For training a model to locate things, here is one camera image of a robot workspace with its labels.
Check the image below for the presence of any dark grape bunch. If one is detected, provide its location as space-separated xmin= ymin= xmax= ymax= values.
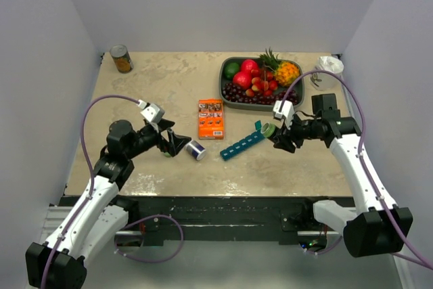
xmin=222 ymin=81 xmax=286 ymax=106

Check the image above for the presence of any orange cardboard box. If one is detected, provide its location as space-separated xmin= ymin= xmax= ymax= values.
xmin=198 ymin=99 xmax=225 ymax=139

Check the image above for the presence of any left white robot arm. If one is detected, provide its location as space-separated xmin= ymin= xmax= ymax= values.
xmin=25 ymin=119 xmax=191 ymax=288

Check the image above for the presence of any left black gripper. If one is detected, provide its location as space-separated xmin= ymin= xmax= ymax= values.
xmin=126 ymin=118 xmax=190 ymax=159

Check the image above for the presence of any teal weekly pill organizer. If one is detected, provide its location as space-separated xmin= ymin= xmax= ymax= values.
xmin=220 ymin=120 xmax=265 ymax=161

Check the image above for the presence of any red cherry cluster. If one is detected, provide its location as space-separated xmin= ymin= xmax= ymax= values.
xmin=245 ymin=69 xmax=278 ymax=97

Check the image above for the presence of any aluminium rail frame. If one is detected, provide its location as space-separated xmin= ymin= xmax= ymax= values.
xmin=41 ymin=206 xmax=72 ymax=244

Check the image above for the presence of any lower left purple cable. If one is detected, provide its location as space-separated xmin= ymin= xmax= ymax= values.
xmin=113 ymin=213 xmax=185 ymax=264

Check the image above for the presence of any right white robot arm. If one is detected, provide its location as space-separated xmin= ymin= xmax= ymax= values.
xmin=262 ymin=94 xmax=413 ymax=257

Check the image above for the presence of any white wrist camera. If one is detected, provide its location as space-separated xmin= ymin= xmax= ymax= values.
xmin=273 ymin=100 xmax=295 ymax=129
xmin=137 ymin=99 xmax=165 ymax=124

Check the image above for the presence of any red apple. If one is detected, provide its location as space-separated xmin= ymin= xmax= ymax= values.
xmin=232 ymin=71 xmax=252 ymax=90
xmin=240 ymin=59 xmax=259 ymax=74

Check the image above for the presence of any red apple upper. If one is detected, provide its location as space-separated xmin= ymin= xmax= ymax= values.
xmin=240 ymin=59 xmax=259 ymax=74

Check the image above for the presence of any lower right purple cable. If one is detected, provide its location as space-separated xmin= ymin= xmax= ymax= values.
xmin=302 ymin=233 xmax=344 ymax=257

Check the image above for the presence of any white blue pill bottle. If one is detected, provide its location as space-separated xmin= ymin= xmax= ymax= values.
xmin=185 ymin=140 xmax=206 ymax=161

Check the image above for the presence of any purple cable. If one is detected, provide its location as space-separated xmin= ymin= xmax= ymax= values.
xmin=113 ymin=213 xmax=185 ymax=264
xmin=302 ymin=233 xmax=344 ymax=257
xmin=277 ymin=70 xmax=433 ymax=269
xmin=40 ymin=94 xmax=143 ymax=289

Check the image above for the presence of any green pill bottle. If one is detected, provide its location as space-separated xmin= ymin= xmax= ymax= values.
xmin=260 ymin=123 xmax=278 ymax=139

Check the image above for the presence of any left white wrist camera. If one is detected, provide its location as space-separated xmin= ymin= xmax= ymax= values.
xmin=137 ymin=99 xmax=165 ymax=124

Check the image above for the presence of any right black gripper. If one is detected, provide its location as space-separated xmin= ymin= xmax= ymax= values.
xmin=274 ymin=111 xmax=321 ymax=153

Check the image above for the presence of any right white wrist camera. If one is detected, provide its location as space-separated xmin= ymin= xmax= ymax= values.
xmin=273 ymin=100 xmax=295 ymax=129

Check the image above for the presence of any red apple lower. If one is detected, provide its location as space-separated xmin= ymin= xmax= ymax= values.
xmin=232 ymin=71 xmax=252 ymax=90

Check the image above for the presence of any tin can yellow label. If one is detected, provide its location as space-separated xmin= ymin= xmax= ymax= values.
xmin=110 ymin=45 xmax=133 ymax=73

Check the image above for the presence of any green lime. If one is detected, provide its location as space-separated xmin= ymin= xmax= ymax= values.
xmin=223 ymin=62 xmax=240 ymax=80

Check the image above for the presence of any small pineapple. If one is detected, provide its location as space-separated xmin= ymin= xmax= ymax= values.
xmin=259 ymin=48 xmax=301 ymax=87

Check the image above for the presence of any grey fruit tray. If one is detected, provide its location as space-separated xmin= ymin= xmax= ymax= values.
xmin=219 ymin=57 xmax=288 ymax=112

